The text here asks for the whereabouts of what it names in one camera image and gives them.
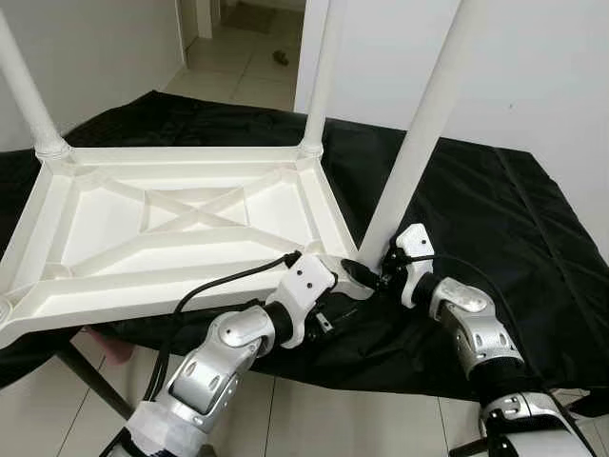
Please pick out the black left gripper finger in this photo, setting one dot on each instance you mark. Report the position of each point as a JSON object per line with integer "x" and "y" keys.
{"x": 335, "y": 277}

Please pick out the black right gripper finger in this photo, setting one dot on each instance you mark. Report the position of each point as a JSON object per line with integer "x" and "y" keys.
{"x": 360, "y": 274}

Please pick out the white tapered plastic table leg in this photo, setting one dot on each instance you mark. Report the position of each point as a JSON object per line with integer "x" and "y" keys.
{"x": 419, "y": 143}
{"x": 319, "y": 76}
{"x": 29, "y": 95}

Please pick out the white plastic table top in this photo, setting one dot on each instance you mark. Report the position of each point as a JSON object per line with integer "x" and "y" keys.
{"x": 95, "y": 219}

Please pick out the black table cloth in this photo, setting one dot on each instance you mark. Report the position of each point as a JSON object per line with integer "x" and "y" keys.
{"x": 495, "y": 238}

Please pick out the small brown crumpled object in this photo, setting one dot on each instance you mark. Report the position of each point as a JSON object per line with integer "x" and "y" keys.
{"x": 281, "y": 57}

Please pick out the black metal table leg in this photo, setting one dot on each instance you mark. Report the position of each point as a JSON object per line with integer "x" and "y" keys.
{"x": 95, "y": 381}

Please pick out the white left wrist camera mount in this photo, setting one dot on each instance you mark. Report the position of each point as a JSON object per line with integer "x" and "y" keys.
{"x": 304, "y": 281}

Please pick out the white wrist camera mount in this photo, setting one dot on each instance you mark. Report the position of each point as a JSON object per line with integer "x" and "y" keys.
{"x": 416, "y": 243}
{"x": 304, "y": 281}

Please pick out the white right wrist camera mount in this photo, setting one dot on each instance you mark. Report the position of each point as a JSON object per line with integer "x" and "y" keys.
{"x": 416, "y": 243}

